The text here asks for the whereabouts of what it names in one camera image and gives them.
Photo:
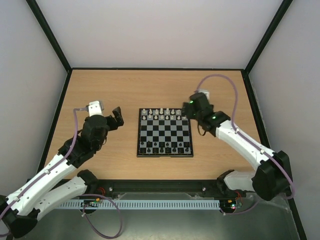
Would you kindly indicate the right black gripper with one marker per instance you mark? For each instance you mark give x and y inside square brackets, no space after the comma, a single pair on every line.
[187,110]

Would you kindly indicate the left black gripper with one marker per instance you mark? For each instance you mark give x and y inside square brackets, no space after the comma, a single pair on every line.
[119,117]

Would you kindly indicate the black folding chess board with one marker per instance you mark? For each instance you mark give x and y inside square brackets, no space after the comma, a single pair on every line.
[167,131]

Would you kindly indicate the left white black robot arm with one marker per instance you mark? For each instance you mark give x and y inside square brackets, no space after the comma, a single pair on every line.
[21,210]

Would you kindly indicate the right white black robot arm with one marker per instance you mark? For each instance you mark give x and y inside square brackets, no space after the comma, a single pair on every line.
[271,170]

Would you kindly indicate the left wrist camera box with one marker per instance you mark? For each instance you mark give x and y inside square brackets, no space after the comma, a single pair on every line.
[95,108]

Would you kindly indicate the black aluminium frame rail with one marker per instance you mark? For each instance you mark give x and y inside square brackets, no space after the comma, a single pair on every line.
[210,188]

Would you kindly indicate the light blue slotted cable duct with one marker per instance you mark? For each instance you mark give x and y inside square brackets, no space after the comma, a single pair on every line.
[78,204]

